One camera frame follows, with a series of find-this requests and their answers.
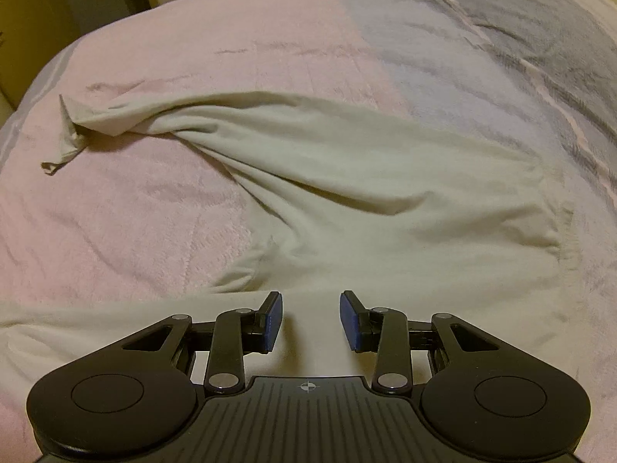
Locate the pink and grey blanket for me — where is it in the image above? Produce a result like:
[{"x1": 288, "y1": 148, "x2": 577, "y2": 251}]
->
[{"x1": 0, "y1": 0, "x2": 617, "y2": 463}]

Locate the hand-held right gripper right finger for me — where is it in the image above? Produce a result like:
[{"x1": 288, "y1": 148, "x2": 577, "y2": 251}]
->
[{"x1": 340, "y1": 291, "x2": 503, "y2": 395}]

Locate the white garment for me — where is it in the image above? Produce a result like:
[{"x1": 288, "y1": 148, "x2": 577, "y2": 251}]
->
[{"x1": 0, "y1": 91, "x2": 586, "y2": 382}]

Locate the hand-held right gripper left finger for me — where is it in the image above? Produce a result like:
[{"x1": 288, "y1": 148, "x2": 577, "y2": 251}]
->
[{"x1": 120, "y1": 291, "x2": 285, "y2": 395}]

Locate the dark wooden cabinet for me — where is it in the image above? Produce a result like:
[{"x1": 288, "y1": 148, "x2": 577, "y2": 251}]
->
[{"x1": 0, "y1": 0, "x2": 145, "y2": 112}]

